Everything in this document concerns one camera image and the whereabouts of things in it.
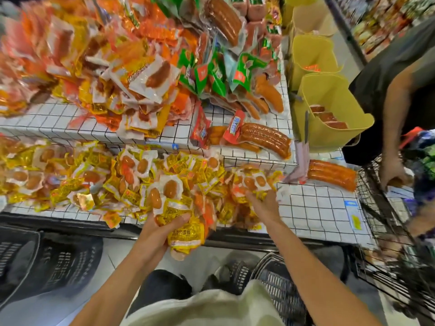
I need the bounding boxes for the person's right hand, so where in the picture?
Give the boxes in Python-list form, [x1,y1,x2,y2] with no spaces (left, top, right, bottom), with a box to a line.
[245,188,283,228]

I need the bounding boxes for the person's left hand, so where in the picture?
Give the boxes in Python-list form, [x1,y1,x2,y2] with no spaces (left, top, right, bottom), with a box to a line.
[130,212,191,270]

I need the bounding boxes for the yellow sausage packets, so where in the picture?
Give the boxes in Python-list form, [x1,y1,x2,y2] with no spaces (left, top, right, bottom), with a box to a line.
[163,208,208,261]

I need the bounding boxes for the tiled white display table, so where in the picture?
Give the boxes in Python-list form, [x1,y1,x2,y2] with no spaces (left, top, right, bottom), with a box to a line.
[0,78,376,250]

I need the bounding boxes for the red label brown sausage pack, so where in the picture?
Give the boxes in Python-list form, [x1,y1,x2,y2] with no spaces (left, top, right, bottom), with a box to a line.
[207,113,293,160]

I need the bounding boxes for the long orange sausage pack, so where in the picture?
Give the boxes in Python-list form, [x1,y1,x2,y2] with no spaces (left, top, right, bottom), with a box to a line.
[307,159,359,193]

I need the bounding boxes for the black shopping basket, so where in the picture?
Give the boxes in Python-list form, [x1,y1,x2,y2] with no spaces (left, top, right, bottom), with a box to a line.
[224,253,315,326]

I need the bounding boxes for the pile of small snack packets tier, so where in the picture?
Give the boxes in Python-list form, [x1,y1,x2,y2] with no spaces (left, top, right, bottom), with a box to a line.
[0,135,285,231]

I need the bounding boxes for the stack of black baskets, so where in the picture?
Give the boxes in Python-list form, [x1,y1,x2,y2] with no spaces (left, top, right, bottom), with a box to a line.
[0,224,104,310]

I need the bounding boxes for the pile of sausage packets tier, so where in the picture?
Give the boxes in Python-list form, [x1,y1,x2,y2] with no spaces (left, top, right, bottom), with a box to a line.
[155,0,286,120]

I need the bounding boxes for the large pile of sausage packets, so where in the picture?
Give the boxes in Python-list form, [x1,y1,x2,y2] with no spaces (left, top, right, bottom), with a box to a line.
[0,0,198,143]

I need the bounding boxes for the person's right forearm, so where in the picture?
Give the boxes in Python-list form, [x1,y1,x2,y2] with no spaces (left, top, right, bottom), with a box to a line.
[261,219,382,326]

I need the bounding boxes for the person's left forearm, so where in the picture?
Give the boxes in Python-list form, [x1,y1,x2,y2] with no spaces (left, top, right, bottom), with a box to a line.
[70,258,164,326]

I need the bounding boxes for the black shorts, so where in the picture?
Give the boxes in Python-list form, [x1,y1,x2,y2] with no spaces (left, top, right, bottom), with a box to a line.
[126,268,222,316]

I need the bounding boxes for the blue yellow price label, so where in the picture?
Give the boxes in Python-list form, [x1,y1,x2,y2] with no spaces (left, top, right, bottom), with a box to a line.
[343,199,366,233]

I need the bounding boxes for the yellow bin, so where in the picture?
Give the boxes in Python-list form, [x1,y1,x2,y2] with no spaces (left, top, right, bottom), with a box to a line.
[289,2,338,39]
[282,0,318,24]
[292,73,376,152]
[289,34,344,92]

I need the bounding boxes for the store shelving with packaged goods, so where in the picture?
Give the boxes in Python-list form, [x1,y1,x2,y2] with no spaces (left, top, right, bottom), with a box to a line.
[333,0,435,62]

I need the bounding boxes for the black wire shopping cart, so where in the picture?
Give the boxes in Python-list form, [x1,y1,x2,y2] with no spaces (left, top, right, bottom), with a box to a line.
[350,156,435,323]

